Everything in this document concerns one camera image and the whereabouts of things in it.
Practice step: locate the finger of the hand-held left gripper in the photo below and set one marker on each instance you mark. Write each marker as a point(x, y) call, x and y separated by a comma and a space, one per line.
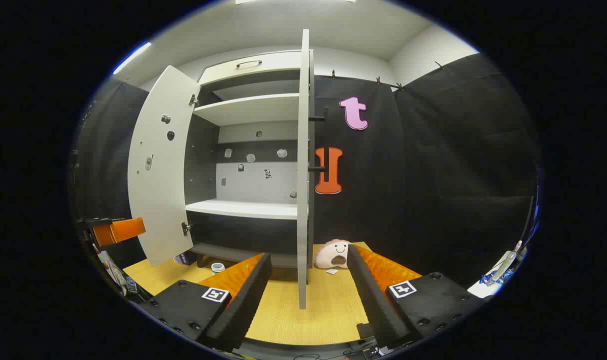
point(121, 231)

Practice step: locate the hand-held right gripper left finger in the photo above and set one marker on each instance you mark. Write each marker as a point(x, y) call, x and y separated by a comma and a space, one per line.
point(248, 300)

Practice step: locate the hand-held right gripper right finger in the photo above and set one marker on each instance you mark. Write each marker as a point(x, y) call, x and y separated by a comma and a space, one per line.
point(371, 300)

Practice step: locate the white plastic bottle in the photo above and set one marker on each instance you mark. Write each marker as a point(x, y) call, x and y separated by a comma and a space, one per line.
point(217, 268)

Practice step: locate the white cabinet door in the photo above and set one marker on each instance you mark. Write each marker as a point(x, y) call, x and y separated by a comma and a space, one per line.
point(158, 200)
point(303, 200)

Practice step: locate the pink plush toy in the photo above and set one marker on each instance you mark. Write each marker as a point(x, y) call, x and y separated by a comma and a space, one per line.
point(331, 252)

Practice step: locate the navy book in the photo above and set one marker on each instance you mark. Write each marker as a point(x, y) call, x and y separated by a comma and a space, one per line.
point(186, 258)

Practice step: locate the white cabinet shelf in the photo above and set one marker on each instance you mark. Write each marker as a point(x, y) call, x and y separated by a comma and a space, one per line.
point(243, 207)
point(248, 110)

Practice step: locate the white cabinet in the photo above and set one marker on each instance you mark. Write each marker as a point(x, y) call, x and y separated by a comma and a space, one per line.
point(253, 180)

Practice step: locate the black backdrop cloth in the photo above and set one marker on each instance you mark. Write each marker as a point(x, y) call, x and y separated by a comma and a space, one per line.
point(433, 175)

